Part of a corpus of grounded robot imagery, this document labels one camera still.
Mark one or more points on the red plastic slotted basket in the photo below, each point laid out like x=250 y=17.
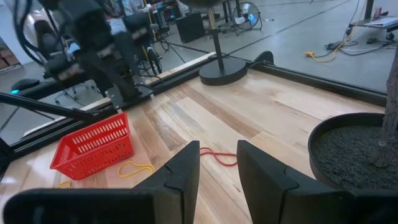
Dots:
x=93 y=155

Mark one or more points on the wheeled cart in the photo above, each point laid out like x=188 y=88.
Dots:
x=379 y=23

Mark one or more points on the black table edge rail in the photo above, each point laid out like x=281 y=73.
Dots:
x=311 y=81

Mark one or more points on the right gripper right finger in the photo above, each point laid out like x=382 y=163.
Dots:
x=295 y=205

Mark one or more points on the white black globe table lamp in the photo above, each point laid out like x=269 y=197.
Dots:
x=222 y=73

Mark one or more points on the black round plant pot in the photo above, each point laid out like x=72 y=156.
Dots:
x=342 y=155

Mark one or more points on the black device with blue light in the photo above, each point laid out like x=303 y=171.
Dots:
x=25 y=85

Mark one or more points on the black floor box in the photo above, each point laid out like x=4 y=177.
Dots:
x=190 y=28

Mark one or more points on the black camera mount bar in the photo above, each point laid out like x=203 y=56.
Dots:
x=46 y=107

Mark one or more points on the yellow rubber band loop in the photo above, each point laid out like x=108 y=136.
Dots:
x=136 y=169

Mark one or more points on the red rubber band loop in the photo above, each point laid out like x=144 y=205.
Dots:
x=217 y=160

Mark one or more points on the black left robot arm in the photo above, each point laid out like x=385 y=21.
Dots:
x=93 y=31

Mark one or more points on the black floor fan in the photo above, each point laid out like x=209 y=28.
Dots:
x=248 y=15

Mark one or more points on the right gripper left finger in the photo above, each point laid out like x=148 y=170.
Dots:
x=93 y=205

